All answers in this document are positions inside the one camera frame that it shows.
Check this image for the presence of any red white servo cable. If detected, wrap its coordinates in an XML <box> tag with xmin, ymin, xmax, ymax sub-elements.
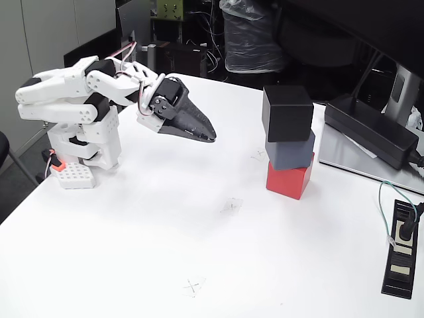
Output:
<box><xmin>111</xmin><ymin>41</ymin><xmax>166</xmax><ymax>117</ymax></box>

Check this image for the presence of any green cable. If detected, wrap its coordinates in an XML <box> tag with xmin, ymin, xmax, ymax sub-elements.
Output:
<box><xmin>378</xmin><ymin>180</ymin><xmax>419</xmax><ymax>246</ymax></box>

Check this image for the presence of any black chair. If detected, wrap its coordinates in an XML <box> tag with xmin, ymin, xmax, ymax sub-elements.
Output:
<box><xmin>0</xmin><ymin>131</ymin><xmax>40</xmax><ymax>188</ymax></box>

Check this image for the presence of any black monitor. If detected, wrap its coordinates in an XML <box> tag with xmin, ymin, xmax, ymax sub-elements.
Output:
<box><xmin>278</xmin><ymin>0</ymin><xmax>424</xmax><ymax>80</ymax></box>

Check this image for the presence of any orange connector with wires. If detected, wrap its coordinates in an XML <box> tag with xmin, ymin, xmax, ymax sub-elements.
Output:
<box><xmin>42</xmin><ymin>149</ymin><xmax>66</xmax><ymax>180</ymax></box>

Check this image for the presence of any white crumpled plastic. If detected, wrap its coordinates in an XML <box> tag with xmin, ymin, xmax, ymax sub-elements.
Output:
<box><xmin>406</xmin><ymin>105</ymin><xmax>424</xmax><ymax>131</ymax></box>

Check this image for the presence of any black block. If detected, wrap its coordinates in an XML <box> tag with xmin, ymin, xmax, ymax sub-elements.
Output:
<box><xmin>261</xmin><ymin>85</ymin><xmax>314</xmax><ymax>143</ymax></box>

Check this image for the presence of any black power strip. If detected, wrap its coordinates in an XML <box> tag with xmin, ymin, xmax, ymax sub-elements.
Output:
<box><xmin>380</xmin><ymin>199</ymin><xmax>420</xmax><ymax>296</ymax></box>

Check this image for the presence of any red block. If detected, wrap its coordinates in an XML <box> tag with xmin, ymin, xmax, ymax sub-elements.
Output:
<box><xmin>266</xmin><ymin>152</ymin><xmax>315</xmax><ymax>201</ymax></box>

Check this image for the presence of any grey block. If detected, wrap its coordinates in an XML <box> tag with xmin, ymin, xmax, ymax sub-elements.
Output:
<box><xmin>264</xmin><ymin>129</ymin><xmax>316</xmax><ymax>172</ymax></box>

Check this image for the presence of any black plug with cable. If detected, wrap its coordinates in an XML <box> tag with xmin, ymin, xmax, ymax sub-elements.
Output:
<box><xmin>397</xmin><ymin>201</ymin><xmax>424</xmax><ymax>241</ymax></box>

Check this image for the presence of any silver monitor base plate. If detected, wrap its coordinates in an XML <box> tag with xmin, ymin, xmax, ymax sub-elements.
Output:
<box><xmin>318</xmin><ymin>124</ymin><xmax>424</xmax><ymax>195</ymax></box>

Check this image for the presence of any silver monitor stand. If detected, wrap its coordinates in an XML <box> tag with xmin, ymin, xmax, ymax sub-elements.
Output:
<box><xmin>380</xmin><ymin>64</ymin><xmax>424</xmax><ymax>129</ymax></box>

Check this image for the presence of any grey metal post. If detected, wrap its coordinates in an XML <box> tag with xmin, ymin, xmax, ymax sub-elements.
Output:
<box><xmin>142</xmin><ymin>43</ymin><xmax>157</xmax><ymax>76</ymax></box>

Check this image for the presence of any green circuit board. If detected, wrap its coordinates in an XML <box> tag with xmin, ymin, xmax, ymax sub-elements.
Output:
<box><xmin>156</xmin><ymin>0</ymin><xmax>184</xmax><ymax>21</ymax></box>

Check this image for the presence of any black computer case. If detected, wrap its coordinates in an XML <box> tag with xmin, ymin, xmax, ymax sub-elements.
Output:
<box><xmin>155</xmin><ymin>41</ymin><xmax>209</xmax><ymax>79</ymax></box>

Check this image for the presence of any black power adapter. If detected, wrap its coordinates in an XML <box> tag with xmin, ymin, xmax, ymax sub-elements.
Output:
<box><xmin>323</xmin><ymin>93</ymin><xmax>420</xmax><ymax>170</ymax></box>

